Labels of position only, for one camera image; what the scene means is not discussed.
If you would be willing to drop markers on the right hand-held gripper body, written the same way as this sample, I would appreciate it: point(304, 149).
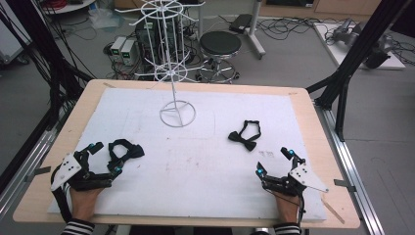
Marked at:
point(306, 176)

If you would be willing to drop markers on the person's right hand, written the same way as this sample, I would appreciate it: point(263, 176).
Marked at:
point(288, 209)

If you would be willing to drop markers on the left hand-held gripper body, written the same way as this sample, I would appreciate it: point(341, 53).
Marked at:
point(67, 168)

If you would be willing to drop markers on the person's right striped sleeve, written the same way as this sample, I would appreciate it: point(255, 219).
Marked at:
point(287, 229)

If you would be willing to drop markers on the thin wooden stick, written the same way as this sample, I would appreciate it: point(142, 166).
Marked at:
point(333, 211)

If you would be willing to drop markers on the black box on floor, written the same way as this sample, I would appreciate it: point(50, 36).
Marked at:
point(240, 23)

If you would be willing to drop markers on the white power supply box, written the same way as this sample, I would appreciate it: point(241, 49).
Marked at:
point(129, 52)
point(117, 47)

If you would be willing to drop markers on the person's left hand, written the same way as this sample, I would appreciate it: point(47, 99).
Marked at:
point(84, 204)

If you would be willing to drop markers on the aluminium rail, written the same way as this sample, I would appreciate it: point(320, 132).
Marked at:
point(23, 169)
point(350, 169)

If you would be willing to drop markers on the round white table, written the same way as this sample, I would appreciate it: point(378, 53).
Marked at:
point(70, 6)

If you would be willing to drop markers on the white foam board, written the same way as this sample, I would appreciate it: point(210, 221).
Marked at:
point(195, 169)

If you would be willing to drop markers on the black bow tie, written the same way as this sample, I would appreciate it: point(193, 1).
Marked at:
point(134, 150)
point(246, 143)

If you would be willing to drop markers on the person's left striped sleeve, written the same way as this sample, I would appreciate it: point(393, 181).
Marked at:
point(78, 227)

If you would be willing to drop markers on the grey metal clip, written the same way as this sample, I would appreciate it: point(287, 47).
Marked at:
point(345, 185)
point(37, 173)

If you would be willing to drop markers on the black round stool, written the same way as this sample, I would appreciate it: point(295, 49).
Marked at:
point(220, 43)

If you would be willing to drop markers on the black computer tower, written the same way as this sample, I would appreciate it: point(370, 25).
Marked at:
point(153, 39)

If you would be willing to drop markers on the person's striped sleeve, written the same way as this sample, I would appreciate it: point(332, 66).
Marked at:
point(78, 227)
point(287, 229)

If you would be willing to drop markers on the clear plastic bag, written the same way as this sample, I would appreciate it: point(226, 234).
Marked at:
point(104, 18)

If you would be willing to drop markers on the white floor board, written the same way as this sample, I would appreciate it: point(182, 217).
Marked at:
point(345, 54)

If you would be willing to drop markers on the white stand post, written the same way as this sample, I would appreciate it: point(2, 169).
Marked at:
point(255, 29)

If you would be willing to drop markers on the black metal frame strut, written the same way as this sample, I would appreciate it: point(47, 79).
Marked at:
point(355, 55)
point(49, 49)

